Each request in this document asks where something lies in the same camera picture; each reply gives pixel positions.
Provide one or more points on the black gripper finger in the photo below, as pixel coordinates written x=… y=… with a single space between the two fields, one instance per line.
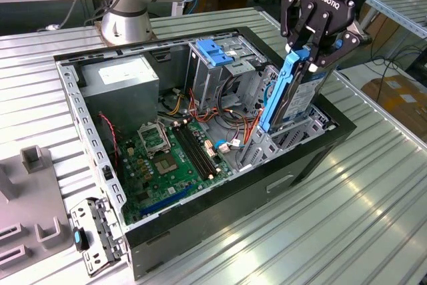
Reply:
x=347 y=39
x=290 y=14

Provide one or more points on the hard disk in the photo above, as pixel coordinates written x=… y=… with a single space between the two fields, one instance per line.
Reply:
x=300 y=98

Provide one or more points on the silver perforated disk bay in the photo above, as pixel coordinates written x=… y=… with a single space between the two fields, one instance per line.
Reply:
x=265 y=143

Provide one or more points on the flat cardboard box with labels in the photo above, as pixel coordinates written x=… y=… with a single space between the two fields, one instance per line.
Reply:
x=397 y=98

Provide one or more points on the blue plastic drive latch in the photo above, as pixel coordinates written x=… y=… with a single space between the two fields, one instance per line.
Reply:
x=211 y=52

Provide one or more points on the silver optical drive cage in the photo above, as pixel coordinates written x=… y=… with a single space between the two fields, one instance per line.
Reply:
x=205 y=78

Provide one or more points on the black RAM slot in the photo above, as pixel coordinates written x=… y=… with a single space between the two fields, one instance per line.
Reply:
x=193 y=151
x=201 y=151
x=205 y=151
x=189 y=151

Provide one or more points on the grey power supply unit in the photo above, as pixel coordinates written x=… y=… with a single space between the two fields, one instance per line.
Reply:
x=123 y=104

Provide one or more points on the CPU socket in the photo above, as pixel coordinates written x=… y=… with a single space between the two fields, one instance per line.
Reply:
x=166 y=165

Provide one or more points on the black open PC case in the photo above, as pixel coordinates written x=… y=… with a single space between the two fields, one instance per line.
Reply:
x=233 y=208

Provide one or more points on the green motherboard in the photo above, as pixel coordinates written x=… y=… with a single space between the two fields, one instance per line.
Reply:
x=173 y=181

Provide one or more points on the black case fan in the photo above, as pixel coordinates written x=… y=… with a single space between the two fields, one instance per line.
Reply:
x=106 y=151

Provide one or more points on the blue expansion slot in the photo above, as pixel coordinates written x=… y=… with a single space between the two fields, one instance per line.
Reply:
x=160 y=205

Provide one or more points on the black latch with blue tab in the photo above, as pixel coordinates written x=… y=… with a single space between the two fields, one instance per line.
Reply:
x=78 y=239

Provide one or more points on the grey parts rack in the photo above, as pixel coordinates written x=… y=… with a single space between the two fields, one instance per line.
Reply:
x=33 y=198

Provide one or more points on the silver hinged slot bracket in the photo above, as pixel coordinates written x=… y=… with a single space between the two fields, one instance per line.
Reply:
x=100 y=231

